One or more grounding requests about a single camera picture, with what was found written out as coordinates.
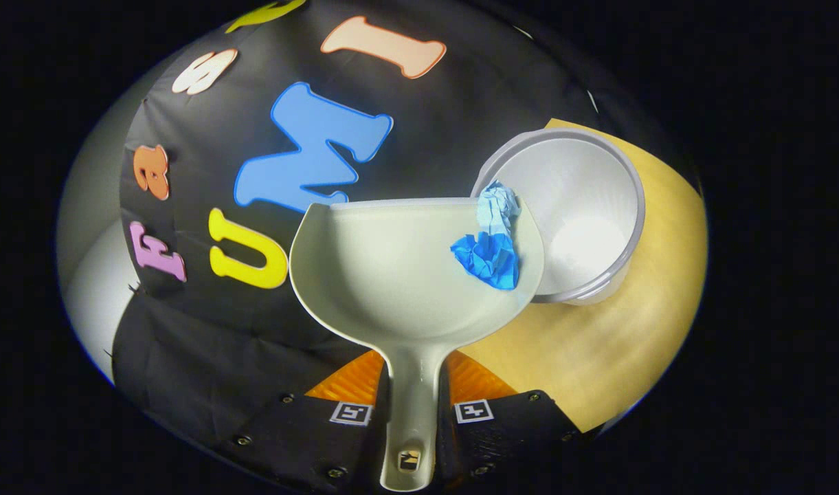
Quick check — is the white plastic dustpan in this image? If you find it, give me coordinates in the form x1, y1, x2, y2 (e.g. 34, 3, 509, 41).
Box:
289, 197, 546, 493

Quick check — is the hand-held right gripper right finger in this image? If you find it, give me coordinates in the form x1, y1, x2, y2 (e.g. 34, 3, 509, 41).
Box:
436, 351, 585, 485

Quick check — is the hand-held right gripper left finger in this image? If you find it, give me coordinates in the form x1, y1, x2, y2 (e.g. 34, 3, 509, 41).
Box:
216, 349, 392, 485

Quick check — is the white ribbed garbage bin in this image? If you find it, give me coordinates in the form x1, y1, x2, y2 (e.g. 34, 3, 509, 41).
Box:
470, 128, 647, 306

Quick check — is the dark blue paper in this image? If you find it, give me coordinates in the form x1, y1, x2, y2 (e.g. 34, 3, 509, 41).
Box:
450, 232, 521, 291

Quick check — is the black backdrop cloth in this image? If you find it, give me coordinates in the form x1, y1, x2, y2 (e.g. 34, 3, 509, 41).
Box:
110, 0, 667, 448

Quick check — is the light blue paper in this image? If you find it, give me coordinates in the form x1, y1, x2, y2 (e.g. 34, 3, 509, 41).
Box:
476, 181, 522, 238

